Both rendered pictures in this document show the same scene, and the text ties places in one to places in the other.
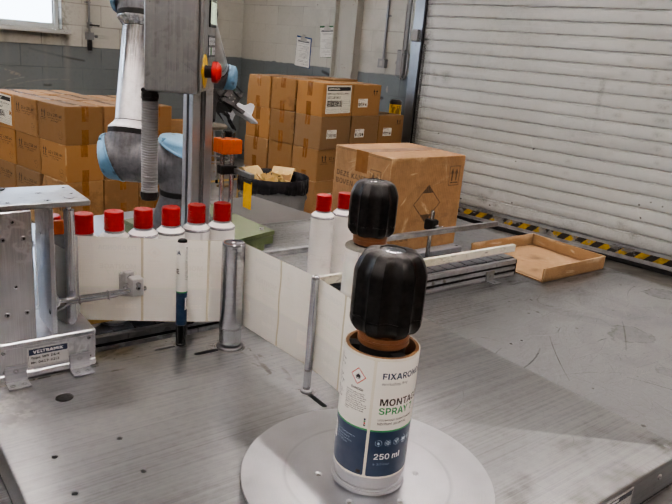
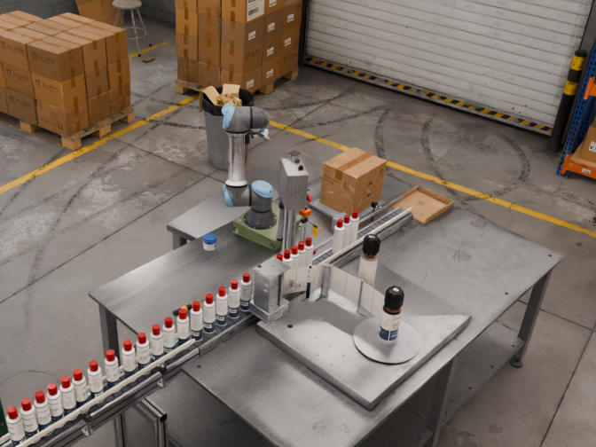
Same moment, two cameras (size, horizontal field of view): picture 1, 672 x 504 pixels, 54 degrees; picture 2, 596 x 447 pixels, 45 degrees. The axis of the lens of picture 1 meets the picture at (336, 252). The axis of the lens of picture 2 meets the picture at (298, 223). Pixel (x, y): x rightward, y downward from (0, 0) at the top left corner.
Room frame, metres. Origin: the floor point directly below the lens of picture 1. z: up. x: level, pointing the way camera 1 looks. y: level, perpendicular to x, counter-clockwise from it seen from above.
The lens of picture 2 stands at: (-1.65, 0.85, 3.11)
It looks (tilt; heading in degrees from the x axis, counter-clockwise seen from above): 33 degrees down; 349
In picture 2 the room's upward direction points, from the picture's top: 4 degrees clockwise
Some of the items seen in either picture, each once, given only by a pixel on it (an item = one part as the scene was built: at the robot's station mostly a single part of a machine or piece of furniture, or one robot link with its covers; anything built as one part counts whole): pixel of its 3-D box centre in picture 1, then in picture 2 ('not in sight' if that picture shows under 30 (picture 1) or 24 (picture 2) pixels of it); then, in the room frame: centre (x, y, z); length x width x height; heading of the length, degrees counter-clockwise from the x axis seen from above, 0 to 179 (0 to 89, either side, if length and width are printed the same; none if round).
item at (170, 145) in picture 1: (179, 161); (260, 194); (1.68, 0.42, 1.08); 0.13 x 0.12 x 0.14; 89
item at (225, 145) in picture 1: (232, 214); (307, 237); (1.30, 0.22, 1.05); 0.10 x 0.04 x 0.33; 39
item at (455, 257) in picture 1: (364, 273); (354, 244); (1.42, -0.07, 0.91); 1.07 x 0.01 x 0.02; 129
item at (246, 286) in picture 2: not in sight; (246, 292); (0.97, 0.56, 0.98); 0.05 x 0.05 x 0.20
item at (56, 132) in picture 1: (81, 158); (53, 74); (4.92, 1.97, 0.45); 1.20 x 0.84 x 0.89; 50
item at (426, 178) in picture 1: (396, 194); (352, 182); (1.95, -0.16, 0.99); 0.30 x 0.24 x 0.27; 130
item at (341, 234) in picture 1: (341, 237); (345, 232); (1.43, -0.01, 0.98); 0.05 x 0.05 x 0.20
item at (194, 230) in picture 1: (195, 256); (300, 259); (1.20, 0.27, 0.98); 0.05 x 0.05 x 0.20
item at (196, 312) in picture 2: not in sight; (196, 321); (0.78, 0.79, 0.98); 0.05 x 0.05 x 0.20
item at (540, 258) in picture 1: (537, 255); (421, 204); (1.90, -0.60, 0.85); 0.30 x 0.26 x 0.04; 129
